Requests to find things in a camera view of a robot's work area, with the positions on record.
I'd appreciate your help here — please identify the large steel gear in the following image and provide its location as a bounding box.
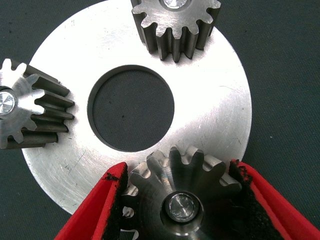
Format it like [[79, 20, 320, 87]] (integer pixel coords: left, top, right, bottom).
[[119, 146, 243, 240]]

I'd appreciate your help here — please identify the dark grey table cloth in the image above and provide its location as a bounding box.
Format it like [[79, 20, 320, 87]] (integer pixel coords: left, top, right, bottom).
[[0, 0, 320, 240]]

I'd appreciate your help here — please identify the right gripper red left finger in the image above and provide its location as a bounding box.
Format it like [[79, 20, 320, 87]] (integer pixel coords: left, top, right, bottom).
[[53, 161, 129, 240]]

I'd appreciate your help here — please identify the small steel gear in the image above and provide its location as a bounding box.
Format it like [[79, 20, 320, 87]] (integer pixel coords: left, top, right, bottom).
[[0, 58, 76, 150], [130, 0, 222, 63]]

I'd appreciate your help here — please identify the round metal plate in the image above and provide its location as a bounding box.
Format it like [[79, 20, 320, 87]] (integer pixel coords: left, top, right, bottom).
[[21, 0, 253, 216]]

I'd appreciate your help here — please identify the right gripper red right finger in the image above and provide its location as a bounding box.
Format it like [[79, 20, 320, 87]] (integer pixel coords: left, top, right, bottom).
[[229, 159, 320, 240]]

